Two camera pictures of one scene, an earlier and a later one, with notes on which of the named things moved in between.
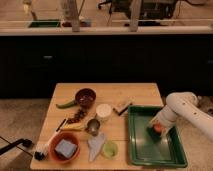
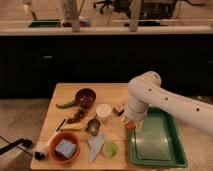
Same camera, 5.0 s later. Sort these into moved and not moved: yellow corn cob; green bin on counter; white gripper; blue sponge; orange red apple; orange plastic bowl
Moved: white gripper; orange red apple
Not moved: blue sponge; orange plastic bowl; green bin on counter; yellow corn cob
